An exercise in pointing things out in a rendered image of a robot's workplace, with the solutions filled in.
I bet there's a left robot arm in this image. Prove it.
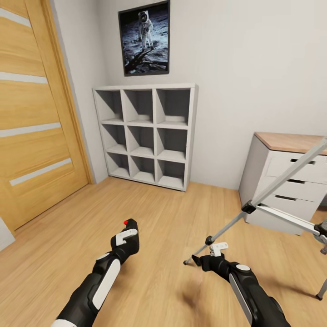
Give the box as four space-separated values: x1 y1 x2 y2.
51 229 139 327

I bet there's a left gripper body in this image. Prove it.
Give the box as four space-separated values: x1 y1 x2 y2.
112 240 139 260

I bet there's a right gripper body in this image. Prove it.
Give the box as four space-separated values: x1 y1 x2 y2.
201 253 228 276

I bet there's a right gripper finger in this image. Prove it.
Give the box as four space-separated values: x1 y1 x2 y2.
192 255 203 266

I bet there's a digital camera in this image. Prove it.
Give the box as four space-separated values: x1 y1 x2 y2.
110 218 140 248

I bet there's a camera tripod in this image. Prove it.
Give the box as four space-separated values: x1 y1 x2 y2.
183 135 327 301

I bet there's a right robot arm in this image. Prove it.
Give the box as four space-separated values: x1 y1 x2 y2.
192 242 292 327

